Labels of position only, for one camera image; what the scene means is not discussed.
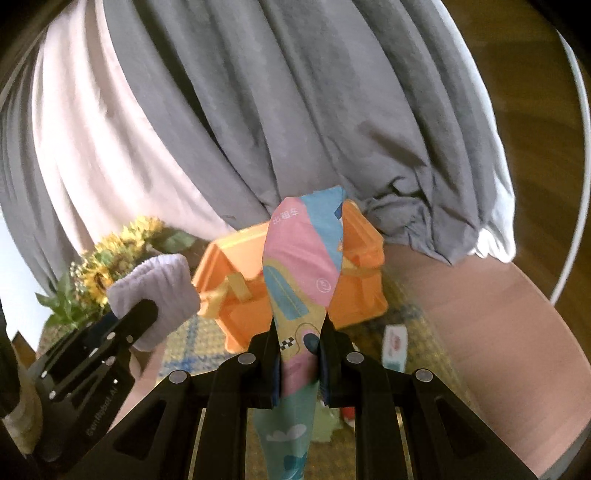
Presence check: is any lavender fuzzy sock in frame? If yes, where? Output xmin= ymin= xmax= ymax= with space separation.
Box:
xmin=106 ymin=254 xmax=200 ymax=352

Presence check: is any colourful printed fabric pouch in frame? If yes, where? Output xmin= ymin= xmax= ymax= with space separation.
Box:
xmin=253 ymin=186 xmax=346 ymax=479

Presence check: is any yellow blue checked mat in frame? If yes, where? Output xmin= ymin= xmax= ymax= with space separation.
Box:
xmin=36 ymin=271 xmax=468 ymax=480

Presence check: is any sunflower bouquet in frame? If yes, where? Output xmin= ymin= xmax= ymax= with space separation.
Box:
xmin=36 ymin=216 xmax=197 ymax=329

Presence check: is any white tissue packet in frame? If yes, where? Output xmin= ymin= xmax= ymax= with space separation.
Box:
xmin=382 ymin=324 xmax=409 ymax=373

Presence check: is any green felt piece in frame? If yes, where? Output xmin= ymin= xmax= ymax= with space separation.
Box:
xmin=311 ymin=402 xmax=342 ymax=443

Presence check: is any orange plastic crate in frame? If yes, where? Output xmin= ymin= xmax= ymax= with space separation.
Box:
xmin=192 ymin=200 xmax=388 ymax=353

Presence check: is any white hoop tube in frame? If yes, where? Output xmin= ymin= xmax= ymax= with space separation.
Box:
xmin=549 ymin=29 xmax=591 ymax=306

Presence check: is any grey curtain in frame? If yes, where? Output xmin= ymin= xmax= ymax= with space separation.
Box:
xmin=0 ymin=0 xmax=509 ymax=296

